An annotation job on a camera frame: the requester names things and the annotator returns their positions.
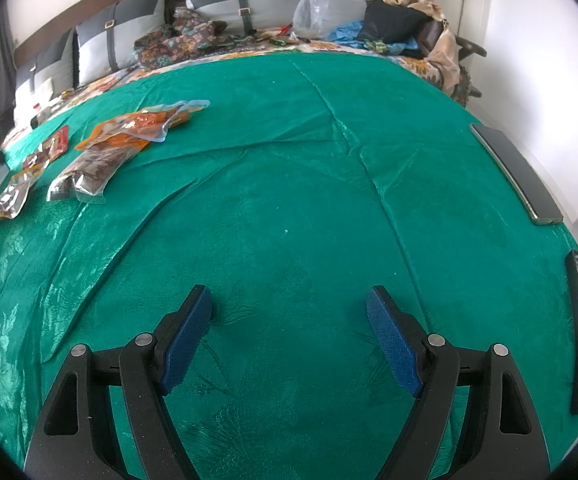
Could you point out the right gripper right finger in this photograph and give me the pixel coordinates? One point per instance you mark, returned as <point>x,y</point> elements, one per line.
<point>501,436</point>

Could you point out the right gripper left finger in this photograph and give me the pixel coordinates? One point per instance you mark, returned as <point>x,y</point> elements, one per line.
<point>75,436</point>

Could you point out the yellow sausage pack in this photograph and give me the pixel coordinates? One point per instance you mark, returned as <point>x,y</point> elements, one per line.
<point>14,195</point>

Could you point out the orange clear snack pack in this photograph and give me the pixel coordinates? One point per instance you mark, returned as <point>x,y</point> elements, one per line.
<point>150,124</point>

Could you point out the grey smartphone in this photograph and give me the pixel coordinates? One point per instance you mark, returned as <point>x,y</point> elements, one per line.
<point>533,193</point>

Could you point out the brown dried snack pack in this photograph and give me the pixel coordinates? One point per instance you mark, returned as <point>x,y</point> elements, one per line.
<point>88,175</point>

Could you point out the red snack pack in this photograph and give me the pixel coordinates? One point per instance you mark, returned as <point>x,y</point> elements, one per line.
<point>49,150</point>

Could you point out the green bed cover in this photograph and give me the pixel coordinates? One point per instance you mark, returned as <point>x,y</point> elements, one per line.
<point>308,180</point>

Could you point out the left grey pillow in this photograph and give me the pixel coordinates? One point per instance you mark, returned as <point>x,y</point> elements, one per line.
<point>43,78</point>

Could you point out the beige patterned cloth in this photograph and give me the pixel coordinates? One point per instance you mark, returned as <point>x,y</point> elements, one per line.
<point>439,64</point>

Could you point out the middle grey pillow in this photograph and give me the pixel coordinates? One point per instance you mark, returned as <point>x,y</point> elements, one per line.
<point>106,39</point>

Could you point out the floral folded blanket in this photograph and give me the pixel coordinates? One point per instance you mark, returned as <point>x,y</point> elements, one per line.
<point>189,36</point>

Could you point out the black bag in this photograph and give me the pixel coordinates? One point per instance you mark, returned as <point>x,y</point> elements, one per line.
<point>391,24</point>

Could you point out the clear plastic bag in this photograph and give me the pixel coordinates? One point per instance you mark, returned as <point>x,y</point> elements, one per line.
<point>309,19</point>

